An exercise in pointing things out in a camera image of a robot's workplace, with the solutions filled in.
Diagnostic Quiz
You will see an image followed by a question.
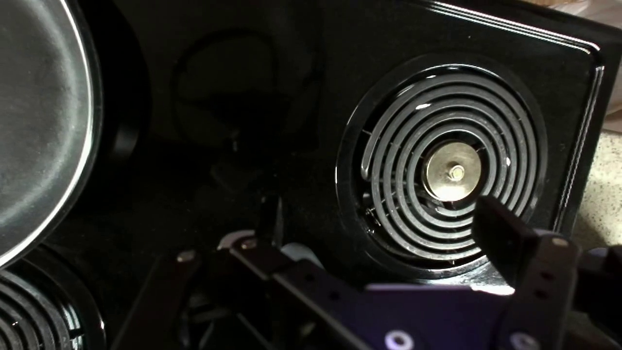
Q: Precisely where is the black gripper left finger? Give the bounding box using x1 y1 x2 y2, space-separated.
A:
113 246 364 350

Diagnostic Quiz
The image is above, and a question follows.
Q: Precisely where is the black electric stove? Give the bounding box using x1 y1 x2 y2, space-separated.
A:
2 0 621 350

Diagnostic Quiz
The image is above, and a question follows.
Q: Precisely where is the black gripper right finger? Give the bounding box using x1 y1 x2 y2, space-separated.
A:
473 197 580 350

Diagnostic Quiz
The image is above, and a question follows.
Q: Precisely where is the black frying pan with lid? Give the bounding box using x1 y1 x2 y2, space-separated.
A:
0 0 150 267

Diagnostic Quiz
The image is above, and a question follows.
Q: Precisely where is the coil burner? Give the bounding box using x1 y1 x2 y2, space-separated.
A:
335 59 547 279
0 250 107 350

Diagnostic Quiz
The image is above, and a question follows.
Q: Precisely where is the front right coil burner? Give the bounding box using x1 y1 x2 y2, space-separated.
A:
0 250 107 350

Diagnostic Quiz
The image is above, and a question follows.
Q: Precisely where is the front left coil burner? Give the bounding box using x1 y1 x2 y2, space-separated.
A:
335 59 547 279

